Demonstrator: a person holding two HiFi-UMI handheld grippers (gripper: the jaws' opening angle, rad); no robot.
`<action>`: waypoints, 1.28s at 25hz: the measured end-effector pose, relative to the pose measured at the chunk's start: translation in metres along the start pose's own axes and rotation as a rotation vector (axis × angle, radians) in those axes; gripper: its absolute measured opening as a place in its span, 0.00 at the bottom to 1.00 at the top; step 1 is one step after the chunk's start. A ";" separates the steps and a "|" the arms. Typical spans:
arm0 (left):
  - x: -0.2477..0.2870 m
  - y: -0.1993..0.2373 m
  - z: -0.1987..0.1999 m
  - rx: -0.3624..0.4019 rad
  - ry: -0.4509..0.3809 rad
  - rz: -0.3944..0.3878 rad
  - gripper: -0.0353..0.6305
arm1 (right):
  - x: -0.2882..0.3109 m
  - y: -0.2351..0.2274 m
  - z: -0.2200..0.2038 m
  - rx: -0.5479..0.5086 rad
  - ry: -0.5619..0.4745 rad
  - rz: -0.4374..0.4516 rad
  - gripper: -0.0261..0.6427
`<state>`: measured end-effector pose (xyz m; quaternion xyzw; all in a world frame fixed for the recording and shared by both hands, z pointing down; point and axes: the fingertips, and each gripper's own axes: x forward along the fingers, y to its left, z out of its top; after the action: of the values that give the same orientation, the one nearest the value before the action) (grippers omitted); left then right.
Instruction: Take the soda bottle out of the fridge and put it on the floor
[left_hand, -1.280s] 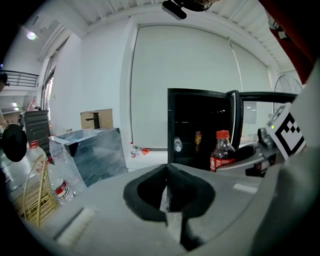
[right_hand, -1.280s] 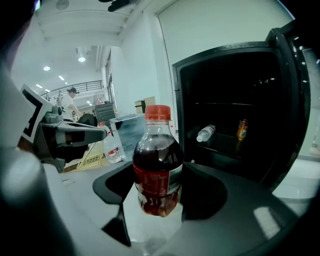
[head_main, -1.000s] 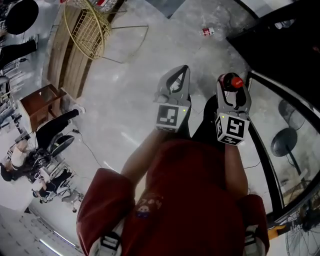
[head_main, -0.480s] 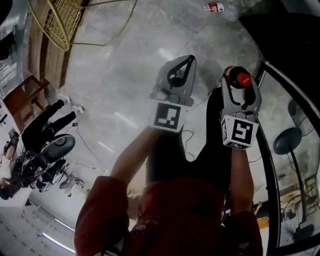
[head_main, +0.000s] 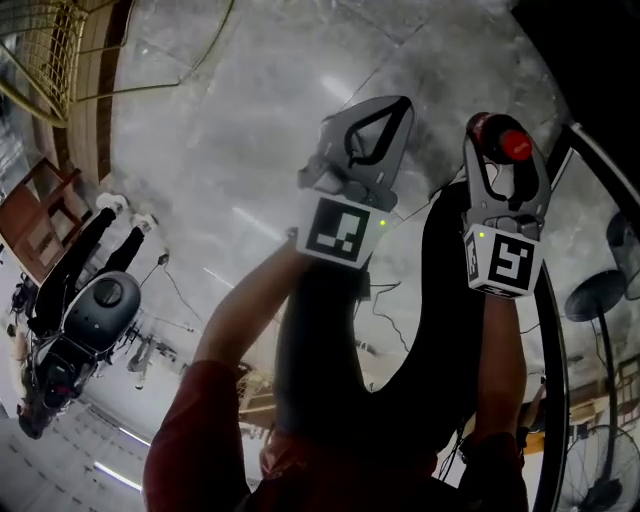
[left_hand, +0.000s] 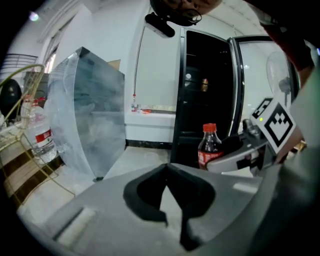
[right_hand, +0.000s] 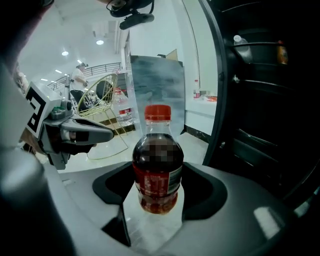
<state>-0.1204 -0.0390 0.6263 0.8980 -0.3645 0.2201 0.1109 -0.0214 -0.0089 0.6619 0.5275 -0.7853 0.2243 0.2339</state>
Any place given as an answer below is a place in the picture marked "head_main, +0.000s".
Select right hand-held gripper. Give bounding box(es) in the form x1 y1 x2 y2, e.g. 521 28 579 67
461 132 553 301

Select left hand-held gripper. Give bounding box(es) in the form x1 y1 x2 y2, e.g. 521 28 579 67
295 94 416 272

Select black mini fridge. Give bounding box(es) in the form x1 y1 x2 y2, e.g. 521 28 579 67
509 0 640 512

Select person's right forearm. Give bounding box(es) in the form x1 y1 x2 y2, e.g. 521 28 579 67
471 291 530 442

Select person's left forearm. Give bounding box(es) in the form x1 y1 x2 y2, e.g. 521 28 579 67
192 239 322 372

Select person's black trousers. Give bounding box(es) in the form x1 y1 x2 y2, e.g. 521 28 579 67
272 182 485 452

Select wooden planks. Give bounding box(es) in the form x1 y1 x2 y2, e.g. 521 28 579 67
63 0 137 184

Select grey rounded backpack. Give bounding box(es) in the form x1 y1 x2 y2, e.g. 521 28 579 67
62 271 143 353

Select person's red shirt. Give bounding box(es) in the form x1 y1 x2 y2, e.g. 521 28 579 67
142 359 530 512

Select black pedestal fan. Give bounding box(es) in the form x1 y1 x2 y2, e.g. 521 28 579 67
557 269 640 512

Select gold wire chair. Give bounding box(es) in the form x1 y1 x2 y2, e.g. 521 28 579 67
0 0 237 129

